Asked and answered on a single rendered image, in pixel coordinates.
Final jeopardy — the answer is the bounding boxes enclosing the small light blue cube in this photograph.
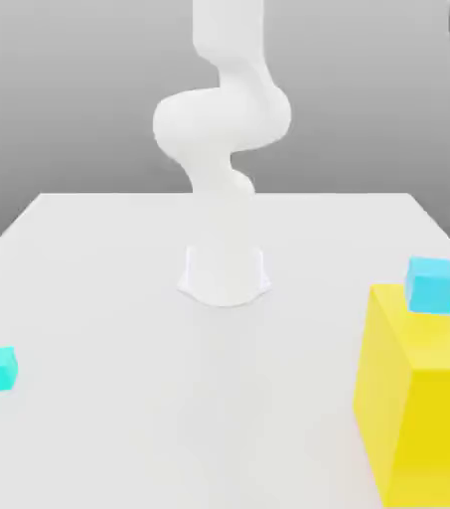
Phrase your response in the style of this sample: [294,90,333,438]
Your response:
[404,255,450,316]

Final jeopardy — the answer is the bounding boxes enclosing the large yellow box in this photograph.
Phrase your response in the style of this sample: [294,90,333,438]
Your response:
[352,283,450,509]

